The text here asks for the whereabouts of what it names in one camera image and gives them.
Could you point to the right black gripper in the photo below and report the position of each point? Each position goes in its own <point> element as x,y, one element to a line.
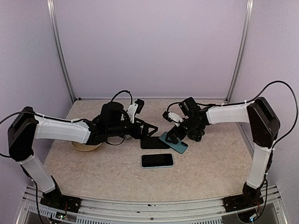
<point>181,135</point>

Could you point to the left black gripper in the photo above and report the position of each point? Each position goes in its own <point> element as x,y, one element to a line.
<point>137,135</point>

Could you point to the black phone front table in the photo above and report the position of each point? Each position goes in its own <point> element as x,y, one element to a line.
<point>157,161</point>

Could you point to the light blue phone case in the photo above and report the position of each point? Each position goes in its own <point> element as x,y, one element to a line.
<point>157,167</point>

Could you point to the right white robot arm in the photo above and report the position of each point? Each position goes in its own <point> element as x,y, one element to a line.
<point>258,113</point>

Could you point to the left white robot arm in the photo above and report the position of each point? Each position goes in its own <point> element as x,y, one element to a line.
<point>113,121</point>

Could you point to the dark green mug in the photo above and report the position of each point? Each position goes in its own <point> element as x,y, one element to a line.
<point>196,134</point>

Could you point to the beige round plate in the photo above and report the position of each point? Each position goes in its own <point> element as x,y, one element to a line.
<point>84,148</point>

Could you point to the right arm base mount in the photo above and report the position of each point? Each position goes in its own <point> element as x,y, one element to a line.
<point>249,197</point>

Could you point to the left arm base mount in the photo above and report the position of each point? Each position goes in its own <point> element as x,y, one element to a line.
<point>59,201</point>

